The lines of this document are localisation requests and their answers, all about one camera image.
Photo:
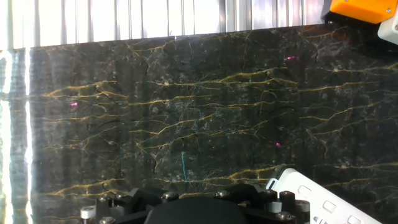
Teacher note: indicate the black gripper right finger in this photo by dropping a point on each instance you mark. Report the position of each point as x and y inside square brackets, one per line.
[273, 202]

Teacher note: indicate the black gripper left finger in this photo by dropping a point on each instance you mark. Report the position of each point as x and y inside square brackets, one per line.
[130, 202]

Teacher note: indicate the white power strip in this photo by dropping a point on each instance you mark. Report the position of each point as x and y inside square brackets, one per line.
[323, 199]

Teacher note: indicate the black marble pattern mat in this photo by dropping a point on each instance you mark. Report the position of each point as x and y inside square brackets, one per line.
[199, 118]

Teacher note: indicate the grey emergency stop box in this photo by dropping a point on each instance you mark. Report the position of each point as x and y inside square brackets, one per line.
[390, 31]

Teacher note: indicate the orange emergency stop box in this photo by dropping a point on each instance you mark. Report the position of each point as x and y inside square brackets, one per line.
[360, 9]

